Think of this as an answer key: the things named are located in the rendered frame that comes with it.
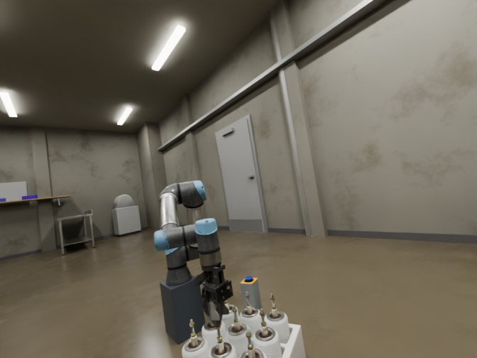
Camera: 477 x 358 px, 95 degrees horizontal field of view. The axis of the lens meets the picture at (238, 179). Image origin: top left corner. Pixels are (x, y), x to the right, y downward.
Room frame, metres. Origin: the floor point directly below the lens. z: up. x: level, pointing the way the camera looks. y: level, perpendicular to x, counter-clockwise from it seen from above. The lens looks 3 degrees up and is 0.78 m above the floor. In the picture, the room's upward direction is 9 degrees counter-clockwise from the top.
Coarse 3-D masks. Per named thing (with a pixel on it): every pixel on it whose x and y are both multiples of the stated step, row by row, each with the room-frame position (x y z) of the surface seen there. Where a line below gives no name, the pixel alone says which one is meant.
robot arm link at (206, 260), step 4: (216, 252) 0.75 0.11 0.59; (220, 252) 0.78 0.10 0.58; (200, 256) 0.75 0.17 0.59; (204, 256) 0.74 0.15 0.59; (208, 256) 0.74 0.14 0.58; (212, 256) 0.74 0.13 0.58; (216, 256) 0.75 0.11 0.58; (220, 256) 0.77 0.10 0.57; (200, 260) 0.76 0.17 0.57; (204, 260) 0.74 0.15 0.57; (208, 260) 0.74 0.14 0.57; (212, 260) 0.74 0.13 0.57; (216, 260) 0.75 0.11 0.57; (220, 260) 0.76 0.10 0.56; (200, 264) 0.76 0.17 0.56; (204, 264) 0.74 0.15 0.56; (208, 264) 0.74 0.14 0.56; (212, 264) 0.74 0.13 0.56; (216, 264) 0.76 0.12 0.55
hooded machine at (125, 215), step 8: (120, 200) 6.77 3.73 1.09; (128, 200) 6.94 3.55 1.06; (120, 208) 6.72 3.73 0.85; (128, 208) 6.89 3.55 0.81; (136, 208) 7.05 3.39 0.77; (112, 216) 7.00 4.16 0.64; (120, 216) 6.70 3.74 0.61; (128, 216) 6.87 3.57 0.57; (136, 216) 7.03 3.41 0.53; (120, 224) 6.68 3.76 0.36; (128, 224) 6.85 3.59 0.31; (136, 224) 7.01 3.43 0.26; (120, 232) 6.67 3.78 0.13; (128, 232) 6.83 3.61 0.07; (136, 232) 7.02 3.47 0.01
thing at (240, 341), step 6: (228, 336) 0.87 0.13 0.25; (234, 336) 0.85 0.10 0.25; (240, 336) 0.85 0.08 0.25; (228, 342) 0.87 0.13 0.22; (234, 342) 0.85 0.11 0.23; (240, 342) 0.85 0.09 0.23; (246, 342) 0.86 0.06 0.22; (240, 348) 0.85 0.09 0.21; (246, 348) 0.85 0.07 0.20; (240, 354) 0.85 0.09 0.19
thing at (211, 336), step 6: (222, 324) 0.94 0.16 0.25; (204, 330) 0.92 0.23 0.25; (216, 330) 0.91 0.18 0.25; (222, 330) 0.92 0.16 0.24; (204, 336) 0.91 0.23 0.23; (210, 336) 0.90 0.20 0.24; (216, 336) 0.90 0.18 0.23; (222, 336) 0.92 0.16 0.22; (210, 342) 0.90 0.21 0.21; (216, 342) 0.90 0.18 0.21; (210, 348) 0.90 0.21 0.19
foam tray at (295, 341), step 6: (288, 324) 0.99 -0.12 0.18; (294, 330) 0.95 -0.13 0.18; (300, 330) 0.96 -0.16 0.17; (294, 336) 0.91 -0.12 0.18; (300, 336) 0.95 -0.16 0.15; (252, 342) 0.92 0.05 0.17; (288, 342) 0.88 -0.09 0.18; (294, 342) 0.88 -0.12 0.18; (300, 342) 0.94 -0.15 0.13; (282, 348) 0.87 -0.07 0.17; (288, 348) 0.85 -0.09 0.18; (294, 348) 0.86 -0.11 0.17; (300, 348) 0.93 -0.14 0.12; (282, 354) 0.87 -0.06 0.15; (288, 354) 0.82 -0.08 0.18; (294, 354) 0.85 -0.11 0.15; (300, 354) 0.92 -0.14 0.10
